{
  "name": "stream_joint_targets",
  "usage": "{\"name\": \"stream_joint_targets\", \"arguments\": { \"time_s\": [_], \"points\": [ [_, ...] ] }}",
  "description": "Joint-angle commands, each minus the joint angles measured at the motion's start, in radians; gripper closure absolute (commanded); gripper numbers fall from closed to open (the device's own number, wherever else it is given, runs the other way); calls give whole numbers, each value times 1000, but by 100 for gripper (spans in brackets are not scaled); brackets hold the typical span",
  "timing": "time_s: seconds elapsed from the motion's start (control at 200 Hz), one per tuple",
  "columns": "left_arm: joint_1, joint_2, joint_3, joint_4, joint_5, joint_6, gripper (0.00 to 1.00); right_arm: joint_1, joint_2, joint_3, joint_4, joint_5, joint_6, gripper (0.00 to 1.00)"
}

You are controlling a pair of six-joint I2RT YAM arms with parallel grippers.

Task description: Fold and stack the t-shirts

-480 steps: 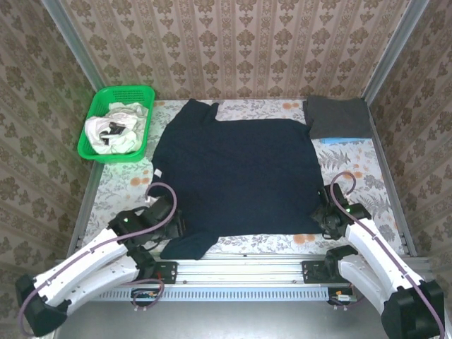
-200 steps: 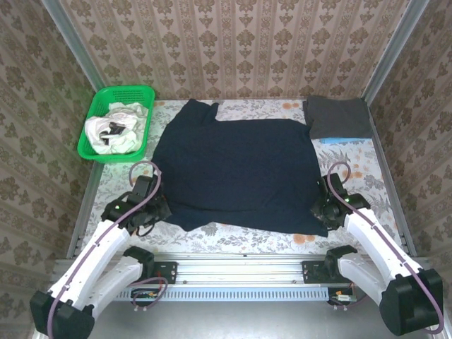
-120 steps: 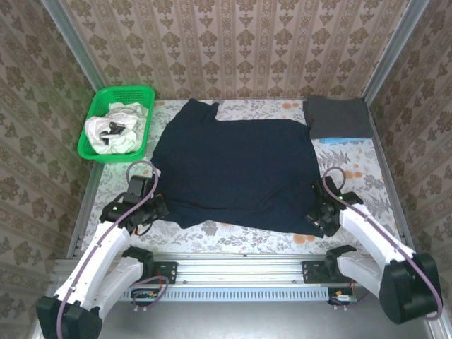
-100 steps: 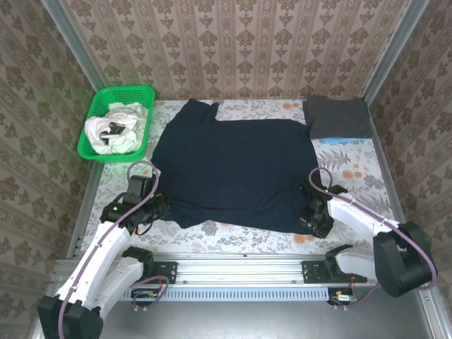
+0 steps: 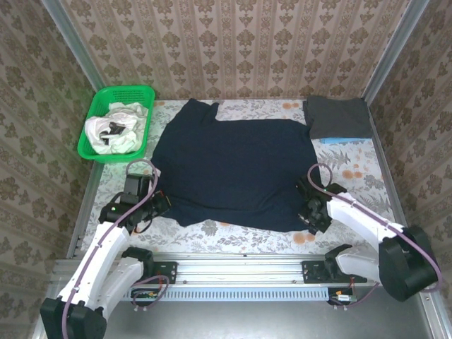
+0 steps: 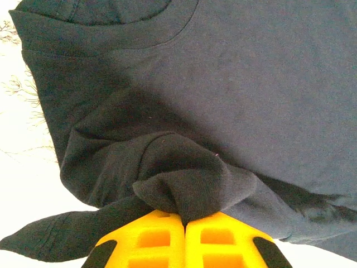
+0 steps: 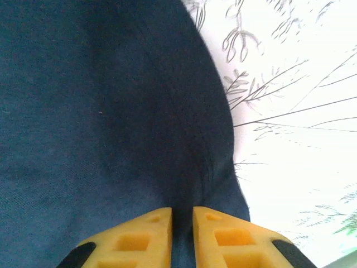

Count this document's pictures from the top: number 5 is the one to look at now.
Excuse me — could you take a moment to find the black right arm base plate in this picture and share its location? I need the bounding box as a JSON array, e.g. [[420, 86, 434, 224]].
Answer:
[[302, 260, 368, 284]]

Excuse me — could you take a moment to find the grey metal base panel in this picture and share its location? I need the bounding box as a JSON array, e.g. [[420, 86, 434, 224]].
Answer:
[[33, 291, 444, 339]]

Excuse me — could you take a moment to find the aluminium mounting rail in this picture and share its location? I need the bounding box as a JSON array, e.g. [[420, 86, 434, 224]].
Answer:
[[51, 252, 434, 287]]

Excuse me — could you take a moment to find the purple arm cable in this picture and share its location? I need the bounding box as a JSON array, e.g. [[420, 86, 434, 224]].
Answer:
[[60, 158, 171, 339], [306, 162, 444, 312]]

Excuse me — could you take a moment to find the small black controller board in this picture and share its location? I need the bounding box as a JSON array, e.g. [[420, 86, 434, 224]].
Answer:
[[328, 287, 357, 305], [130, 288, 159, 302]]

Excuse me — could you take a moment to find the grey folded t-shirt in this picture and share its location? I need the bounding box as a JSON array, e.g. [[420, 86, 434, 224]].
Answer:
[[302, 95, 374, 140]]

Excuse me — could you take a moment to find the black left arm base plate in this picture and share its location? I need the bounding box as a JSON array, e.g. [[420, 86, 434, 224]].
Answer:
[[150, 260, 178, 285]]

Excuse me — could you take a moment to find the slotted cable duct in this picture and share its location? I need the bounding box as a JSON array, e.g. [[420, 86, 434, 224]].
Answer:
[[129, 286, 332, 302]]

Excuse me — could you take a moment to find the white crumpled t-shirt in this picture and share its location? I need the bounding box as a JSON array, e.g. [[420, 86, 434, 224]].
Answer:
[[84, 101, 150, 155]]

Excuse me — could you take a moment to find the floral print tablecloth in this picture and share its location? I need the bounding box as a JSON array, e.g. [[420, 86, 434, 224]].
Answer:
[[80, 97, 405, 255]]

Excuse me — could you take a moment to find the green plastic basket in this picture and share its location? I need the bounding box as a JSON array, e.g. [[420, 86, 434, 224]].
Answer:
[[76, 84, 156, 164]]

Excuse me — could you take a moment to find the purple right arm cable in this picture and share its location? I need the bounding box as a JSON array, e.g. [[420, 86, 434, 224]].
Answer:
[[306, 162, 444, 312]]

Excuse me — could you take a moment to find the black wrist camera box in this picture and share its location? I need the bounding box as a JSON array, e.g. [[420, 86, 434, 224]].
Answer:
[[295, 175, 321, 201], [124, 174, 153, 199]]

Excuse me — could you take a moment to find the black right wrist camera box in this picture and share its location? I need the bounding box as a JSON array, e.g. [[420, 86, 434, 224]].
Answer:
[[295, 175, 321, 201]]

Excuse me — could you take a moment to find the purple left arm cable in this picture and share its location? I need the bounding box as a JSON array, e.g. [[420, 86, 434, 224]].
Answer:
[[60, 158, 171, 339]]

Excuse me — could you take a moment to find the aluminium frame post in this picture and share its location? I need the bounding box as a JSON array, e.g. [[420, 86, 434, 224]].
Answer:
[[40, 0, 107, 91], [362, 0, 430, 103]]

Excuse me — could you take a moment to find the navy blue t-shirt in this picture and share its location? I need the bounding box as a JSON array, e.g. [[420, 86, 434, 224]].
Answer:
[[150, 97, 324, 233]]

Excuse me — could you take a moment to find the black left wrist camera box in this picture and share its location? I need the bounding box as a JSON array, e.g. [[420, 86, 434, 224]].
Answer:
[[124, 174, 153, 199]]

